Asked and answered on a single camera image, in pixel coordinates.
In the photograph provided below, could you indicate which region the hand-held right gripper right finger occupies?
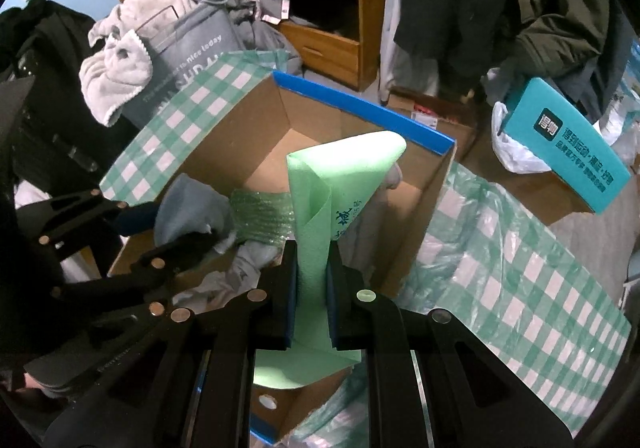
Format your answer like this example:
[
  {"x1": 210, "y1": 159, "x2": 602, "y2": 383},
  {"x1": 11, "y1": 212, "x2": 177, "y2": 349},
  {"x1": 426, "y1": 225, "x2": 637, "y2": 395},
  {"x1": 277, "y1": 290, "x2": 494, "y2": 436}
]
[{"x1": 326, "y1": 247, "x2": 577, "y2": 448}]

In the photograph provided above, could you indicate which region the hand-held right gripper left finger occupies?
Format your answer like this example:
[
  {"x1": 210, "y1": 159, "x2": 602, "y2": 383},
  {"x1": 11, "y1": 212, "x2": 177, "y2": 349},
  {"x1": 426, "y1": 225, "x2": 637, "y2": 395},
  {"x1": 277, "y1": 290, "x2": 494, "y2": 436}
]
[{"x1": 45, "y1": 238, "x2": 301, "y2": 448}]

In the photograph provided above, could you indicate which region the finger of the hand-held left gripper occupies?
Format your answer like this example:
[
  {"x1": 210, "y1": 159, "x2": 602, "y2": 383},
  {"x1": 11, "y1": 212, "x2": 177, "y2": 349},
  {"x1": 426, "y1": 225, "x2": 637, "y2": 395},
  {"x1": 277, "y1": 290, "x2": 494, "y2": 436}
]
[
  {"x1": 49, "y1": 232, "x2": 224, "y2": 325},
  {"x1": 17, "y1": 187, "x2": 160, "y2": 249}
]

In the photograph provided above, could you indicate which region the grey sock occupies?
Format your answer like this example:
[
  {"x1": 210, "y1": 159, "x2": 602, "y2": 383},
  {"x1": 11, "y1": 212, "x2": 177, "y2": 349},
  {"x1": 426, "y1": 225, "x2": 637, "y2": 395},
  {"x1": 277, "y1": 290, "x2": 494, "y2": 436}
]
[{"x1": 153, "y1": 173, "x2": 237, "y2": 255}]

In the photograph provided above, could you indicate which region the light green cloth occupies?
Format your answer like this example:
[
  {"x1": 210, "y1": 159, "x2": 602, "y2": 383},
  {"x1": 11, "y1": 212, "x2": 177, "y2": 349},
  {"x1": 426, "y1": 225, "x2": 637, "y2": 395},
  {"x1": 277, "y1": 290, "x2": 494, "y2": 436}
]
[{"x1": 252, "y1": 130, "x2": 409, "y2": 392}]

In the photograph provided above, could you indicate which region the cardboard box with blue edge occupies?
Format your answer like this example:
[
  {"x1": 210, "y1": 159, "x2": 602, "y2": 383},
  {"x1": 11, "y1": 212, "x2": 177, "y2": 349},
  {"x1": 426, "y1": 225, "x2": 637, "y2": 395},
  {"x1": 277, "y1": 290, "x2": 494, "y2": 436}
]
[{"x1": 107, "y1": 69, "x2": 459, "y2": 447}]

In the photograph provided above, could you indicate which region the light grey garment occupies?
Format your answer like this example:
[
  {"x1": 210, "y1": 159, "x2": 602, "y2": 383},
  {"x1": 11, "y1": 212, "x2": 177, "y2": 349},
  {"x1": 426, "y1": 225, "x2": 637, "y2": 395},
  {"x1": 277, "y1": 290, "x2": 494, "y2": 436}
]
[{"x1": 172, "y1": 242, "x2": 282, "y2": 310}]

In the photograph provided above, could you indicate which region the black clothing pile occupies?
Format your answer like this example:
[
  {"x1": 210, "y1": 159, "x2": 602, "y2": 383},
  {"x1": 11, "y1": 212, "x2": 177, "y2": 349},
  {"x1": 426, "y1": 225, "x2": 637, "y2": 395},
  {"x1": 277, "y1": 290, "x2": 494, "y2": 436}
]
[{"x1": 0, "y1": 0, "x2": 127, "y2": 210}]

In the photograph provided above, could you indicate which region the white fluffy towel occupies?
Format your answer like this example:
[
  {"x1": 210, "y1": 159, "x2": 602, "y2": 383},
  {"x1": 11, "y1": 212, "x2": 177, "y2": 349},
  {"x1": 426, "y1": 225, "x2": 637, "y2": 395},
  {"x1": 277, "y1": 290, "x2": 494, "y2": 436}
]
[{"x1": 78, "y1": 0, "x2": 199, "y2": 127}]

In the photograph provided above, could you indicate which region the green checkered tablecloth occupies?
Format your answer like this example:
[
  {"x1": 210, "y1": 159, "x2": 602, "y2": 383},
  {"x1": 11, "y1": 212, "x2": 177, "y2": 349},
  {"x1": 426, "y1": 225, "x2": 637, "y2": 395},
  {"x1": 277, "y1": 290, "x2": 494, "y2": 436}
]
[{"x1": 98, "y1": 48, "x2": 634, "y2": 448}]

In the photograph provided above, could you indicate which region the grey tote bag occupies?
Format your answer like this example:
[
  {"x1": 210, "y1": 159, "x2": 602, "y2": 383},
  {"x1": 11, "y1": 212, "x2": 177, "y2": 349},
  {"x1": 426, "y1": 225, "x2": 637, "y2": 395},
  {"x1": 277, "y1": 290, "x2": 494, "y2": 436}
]
[{"x1": 122, "y1": 3, "x2": 252, "y2": 130}]

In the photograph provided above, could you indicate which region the small labelled cardboard box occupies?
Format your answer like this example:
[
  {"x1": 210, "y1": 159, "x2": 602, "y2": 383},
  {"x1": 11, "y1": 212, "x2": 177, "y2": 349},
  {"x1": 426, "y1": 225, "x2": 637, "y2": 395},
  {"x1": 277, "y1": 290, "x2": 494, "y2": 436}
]
[{"x1": 387, "y1": 85, "x2": 479, "y2": 162}]

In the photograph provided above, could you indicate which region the white plastic bag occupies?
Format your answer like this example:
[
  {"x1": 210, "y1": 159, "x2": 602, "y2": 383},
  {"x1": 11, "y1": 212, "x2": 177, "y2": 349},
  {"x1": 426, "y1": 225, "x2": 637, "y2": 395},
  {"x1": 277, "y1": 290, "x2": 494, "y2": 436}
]
[{"x1": 490, "y1": 100, "x2": 554, "y2": 174}]

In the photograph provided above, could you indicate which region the grey hoodie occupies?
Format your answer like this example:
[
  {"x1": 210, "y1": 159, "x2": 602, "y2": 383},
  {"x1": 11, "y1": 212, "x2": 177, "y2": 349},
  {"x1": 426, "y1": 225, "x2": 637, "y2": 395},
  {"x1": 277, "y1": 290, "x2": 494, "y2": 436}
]
[{"x1": 170, "y1": 0, "x2": 304, "y2": 55}]

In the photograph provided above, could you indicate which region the teal printed box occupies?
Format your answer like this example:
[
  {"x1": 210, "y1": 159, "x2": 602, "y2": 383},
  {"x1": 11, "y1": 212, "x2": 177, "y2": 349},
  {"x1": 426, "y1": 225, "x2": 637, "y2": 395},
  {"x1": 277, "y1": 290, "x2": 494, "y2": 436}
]
[{"x1": 502, "y1": 76, "x2": 632, "y2": 215}]

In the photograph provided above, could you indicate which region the white hanging garment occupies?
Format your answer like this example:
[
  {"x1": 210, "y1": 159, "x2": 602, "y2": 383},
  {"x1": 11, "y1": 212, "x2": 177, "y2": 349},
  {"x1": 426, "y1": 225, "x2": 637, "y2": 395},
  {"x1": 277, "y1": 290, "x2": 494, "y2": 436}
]
[{"x1": 377, "y1": 0, "x2": 442, "y2": 105}]

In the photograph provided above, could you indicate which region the black jacket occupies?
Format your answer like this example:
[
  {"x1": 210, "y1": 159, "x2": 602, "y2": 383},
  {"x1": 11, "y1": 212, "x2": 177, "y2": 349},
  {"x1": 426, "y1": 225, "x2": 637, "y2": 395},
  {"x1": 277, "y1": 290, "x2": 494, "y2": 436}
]
[{"x1": 393, "y1": 0, "x2": 517, "y2": 97}]

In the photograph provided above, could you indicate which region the blue plastic bag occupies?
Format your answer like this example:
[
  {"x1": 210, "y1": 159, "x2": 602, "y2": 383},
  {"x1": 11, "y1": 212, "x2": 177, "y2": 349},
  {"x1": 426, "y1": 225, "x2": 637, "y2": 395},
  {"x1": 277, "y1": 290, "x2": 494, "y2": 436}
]
[{"x1": 607, "y1": 41, "x2": 640, "y2": 170}]

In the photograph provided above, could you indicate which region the olive jacket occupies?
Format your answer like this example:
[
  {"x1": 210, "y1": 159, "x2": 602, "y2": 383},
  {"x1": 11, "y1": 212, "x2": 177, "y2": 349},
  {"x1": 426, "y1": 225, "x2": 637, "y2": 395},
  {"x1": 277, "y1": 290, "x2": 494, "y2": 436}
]
[{"x1": 500, "y1": 0, "x2": 627, "y2": 125}]

